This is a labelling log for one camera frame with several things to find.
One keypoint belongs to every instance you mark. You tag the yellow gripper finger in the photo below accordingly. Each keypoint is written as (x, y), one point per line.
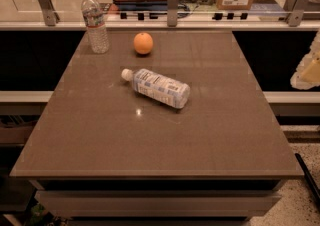
(307, 74)

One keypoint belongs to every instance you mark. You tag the blue label plastic bottle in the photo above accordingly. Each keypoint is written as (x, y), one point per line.
(158, 87)

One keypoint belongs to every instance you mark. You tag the clear water bottle red label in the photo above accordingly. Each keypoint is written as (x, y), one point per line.
(96, 29)

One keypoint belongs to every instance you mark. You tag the orange fruit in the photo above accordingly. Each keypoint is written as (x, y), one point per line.
(143, 43)

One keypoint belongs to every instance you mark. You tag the brown table with drawers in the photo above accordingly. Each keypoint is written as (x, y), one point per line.
(101, 149)

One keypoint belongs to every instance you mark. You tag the middle metal railing bracket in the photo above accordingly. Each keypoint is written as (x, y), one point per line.
(172, 12)

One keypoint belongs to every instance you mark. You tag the left metal railing bracket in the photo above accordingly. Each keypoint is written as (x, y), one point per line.
(50, 15)

